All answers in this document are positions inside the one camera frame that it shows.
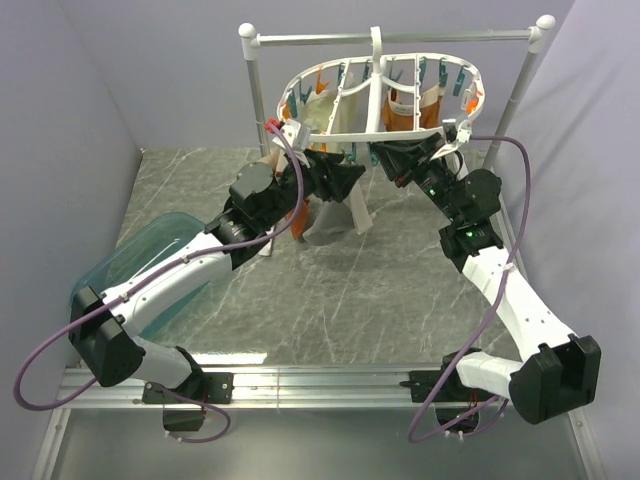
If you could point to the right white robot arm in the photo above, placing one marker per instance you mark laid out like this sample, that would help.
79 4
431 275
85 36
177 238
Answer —
557 371

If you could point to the grey underwear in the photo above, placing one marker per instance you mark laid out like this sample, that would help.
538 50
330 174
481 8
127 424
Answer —
334 220

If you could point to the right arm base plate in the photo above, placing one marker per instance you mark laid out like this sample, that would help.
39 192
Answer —
420 384

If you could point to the orange underwear on left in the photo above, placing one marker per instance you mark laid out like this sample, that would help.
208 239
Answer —
276 160

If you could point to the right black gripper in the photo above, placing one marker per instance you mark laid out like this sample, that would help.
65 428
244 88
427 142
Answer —
396 158

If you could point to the teal clip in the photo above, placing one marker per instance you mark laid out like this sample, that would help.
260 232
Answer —
352 154
374 160

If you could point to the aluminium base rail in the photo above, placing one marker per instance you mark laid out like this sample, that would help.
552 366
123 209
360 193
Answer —
307 422

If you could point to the orange underwear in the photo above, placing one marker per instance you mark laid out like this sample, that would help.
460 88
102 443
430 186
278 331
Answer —
276 160
398 116

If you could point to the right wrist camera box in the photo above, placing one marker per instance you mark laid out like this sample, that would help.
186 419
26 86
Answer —
457 132

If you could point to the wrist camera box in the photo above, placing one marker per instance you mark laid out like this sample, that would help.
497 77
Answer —
457 132
296 134

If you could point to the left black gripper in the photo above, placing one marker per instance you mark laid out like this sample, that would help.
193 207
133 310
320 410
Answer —
340 176

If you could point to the white metal drying rack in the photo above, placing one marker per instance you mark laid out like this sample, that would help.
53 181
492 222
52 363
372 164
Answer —
536 36

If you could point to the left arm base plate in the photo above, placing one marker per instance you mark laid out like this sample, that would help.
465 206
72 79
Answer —
212 388

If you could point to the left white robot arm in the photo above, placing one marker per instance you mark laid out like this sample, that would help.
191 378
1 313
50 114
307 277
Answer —
110 343

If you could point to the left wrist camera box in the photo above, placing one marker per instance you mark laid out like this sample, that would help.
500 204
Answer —
296 134

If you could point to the orange underwear on right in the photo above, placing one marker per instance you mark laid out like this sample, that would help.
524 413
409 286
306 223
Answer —
398 116

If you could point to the teal plastic basin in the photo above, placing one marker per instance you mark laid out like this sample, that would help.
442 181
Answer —
154 243

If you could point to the cream underwear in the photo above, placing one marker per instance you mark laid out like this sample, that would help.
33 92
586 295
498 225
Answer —
319 105

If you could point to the white oval clip hanger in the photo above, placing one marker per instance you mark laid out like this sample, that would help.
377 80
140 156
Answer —
378 73

